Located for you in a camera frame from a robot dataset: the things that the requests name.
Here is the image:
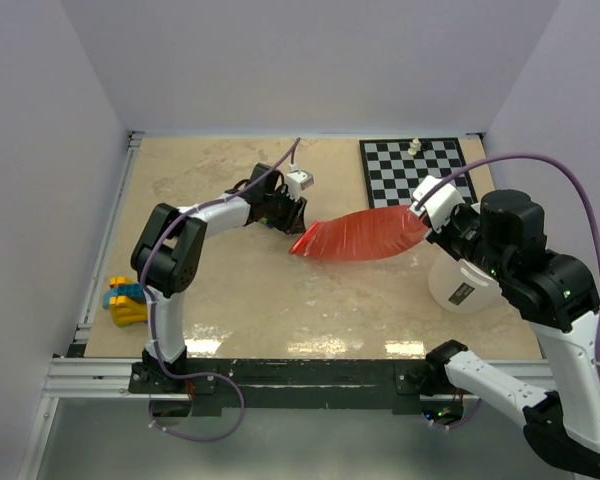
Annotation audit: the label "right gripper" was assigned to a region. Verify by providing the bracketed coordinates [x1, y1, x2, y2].
[422, 194, 509, 277]

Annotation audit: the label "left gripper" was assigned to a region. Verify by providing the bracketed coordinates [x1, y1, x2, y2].
[264, 187, 307, 236]

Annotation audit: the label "red trash bag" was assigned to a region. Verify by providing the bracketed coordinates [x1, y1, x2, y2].
[290, 205, 429, 261]

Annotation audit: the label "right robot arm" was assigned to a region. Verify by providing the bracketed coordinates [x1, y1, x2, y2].
[415, 186, 600, 479]

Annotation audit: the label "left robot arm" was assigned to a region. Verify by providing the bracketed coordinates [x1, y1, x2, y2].
[131, 163, 314, 392]

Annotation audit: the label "white trash bin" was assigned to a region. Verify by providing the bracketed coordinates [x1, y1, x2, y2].
[428, 252, 501, 315]

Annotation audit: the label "colourful toy block car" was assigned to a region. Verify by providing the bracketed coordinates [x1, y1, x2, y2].
[260, 217, 275, 228]

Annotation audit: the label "black white chessboard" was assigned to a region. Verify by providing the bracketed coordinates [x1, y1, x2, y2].
[359, 135, 485, 209]

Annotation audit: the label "white chess piece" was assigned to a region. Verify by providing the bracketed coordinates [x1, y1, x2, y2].
[408, 138, 422, 155]

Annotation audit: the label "yellow blue toy blocks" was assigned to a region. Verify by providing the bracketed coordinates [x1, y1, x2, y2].
[102, 276, 148, 328]

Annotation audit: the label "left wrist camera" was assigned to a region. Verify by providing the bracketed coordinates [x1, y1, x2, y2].
[285, 170, 314, 199]

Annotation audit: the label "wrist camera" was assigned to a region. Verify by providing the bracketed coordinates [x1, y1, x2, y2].
[409, 175, 464, 233]
[285, 170, 314, 199]

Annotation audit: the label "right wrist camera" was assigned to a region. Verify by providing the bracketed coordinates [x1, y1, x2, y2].
[409, 175, 464, 233]

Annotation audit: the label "aluminium left side rail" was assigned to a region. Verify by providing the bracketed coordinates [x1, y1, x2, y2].
[71, 131, 145, 344]

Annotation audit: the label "aluminium rail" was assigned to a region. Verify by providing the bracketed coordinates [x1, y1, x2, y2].
[42, 358, 556, 399]
[71, 131, 145, 344]

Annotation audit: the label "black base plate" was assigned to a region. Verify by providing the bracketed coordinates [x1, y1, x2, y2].
[128, 357, 485, 417]

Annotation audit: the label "aluminium front rail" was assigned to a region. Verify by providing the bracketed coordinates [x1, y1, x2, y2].
[42, 358, 556, 399]

